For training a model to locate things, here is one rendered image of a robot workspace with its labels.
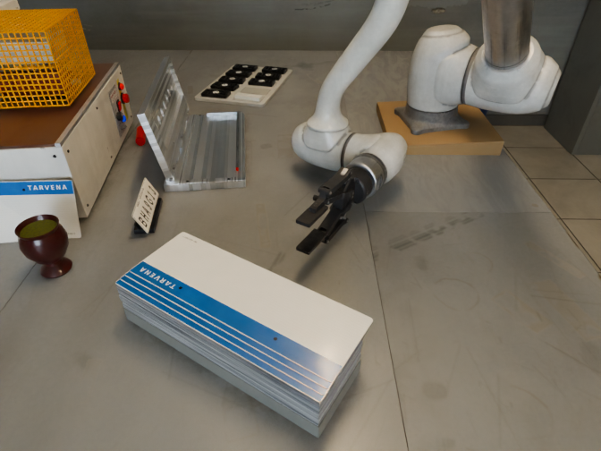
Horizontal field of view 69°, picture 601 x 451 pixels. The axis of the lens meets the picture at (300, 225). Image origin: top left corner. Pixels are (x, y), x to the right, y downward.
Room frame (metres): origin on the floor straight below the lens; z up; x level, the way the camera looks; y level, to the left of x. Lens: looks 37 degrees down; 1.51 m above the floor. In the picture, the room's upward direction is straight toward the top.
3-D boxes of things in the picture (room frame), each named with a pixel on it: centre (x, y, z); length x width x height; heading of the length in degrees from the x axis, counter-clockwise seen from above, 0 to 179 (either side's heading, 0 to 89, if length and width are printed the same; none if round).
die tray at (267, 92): (1.72, 0.21, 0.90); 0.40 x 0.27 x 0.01; 165
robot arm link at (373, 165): (0.86, -0.14, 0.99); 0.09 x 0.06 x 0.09; 57
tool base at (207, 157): (1.17, 0.27, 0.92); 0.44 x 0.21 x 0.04; 6
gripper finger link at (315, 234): (0.67, -0.02, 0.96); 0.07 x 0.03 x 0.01; 147
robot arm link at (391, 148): (0.96, -0.19, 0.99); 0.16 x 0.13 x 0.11; 147
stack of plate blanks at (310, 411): (0.46, 0.11, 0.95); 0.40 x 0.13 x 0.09; 57
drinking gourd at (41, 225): (0.65, 0.50, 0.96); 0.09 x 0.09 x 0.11
